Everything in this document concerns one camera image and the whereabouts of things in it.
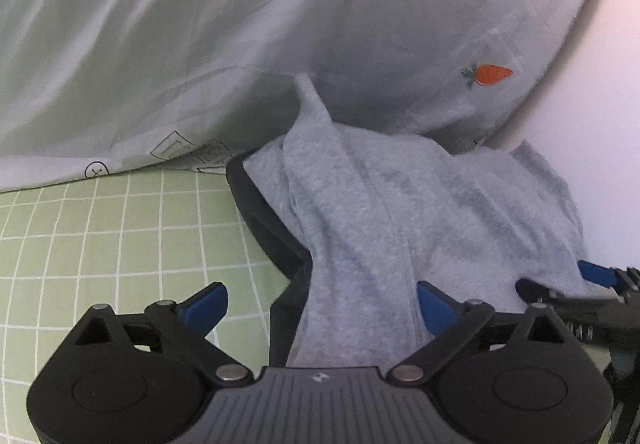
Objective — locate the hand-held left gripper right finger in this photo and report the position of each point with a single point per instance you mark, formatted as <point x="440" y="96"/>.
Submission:
<point x="435" y="308"/>

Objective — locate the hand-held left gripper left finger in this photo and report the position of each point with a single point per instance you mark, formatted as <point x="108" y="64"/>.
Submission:
<point x="205" y="308"/>

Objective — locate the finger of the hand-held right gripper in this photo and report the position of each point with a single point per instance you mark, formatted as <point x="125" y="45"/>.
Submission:
<point x="540" y="291"/>
<point x="597" y="273"/>

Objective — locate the grey knit garment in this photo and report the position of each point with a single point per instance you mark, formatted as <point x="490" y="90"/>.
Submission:
<point x="375" y="224"/>

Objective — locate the green grid mat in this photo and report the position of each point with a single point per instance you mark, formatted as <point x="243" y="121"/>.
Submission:
<point x="100" y="234"/>

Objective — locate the grey carrot print sheet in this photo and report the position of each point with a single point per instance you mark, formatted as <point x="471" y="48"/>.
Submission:
<point x="200" y="24"/>

